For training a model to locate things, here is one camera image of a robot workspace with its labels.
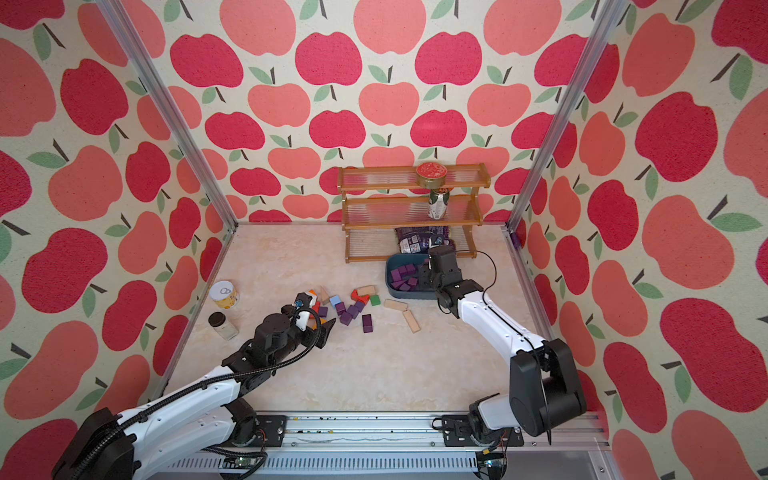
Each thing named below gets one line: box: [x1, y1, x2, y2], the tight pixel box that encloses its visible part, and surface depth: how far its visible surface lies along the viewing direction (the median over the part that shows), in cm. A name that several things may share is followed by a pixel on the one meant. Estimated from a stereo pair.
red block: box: [350, 289, 370, 305], surface depth 100 cm
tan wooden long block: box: [402, 310, 421, 333], surface depth 95 cm
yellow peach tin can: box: [209, 280, 240, 309], surface depth 98 cm
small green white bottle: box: [428, 188, 453, 220], surface depth 98 cm
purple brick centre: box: [362, 314, 373, 333], surface depth 95 cm
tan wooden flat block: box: [384, 298, 409, 311], surface depth 100 cm
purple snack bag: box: [395, 226, 456, 254], surface depth 109 cm
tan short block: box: [356, 285, 377, 296], surface depth 103 cm
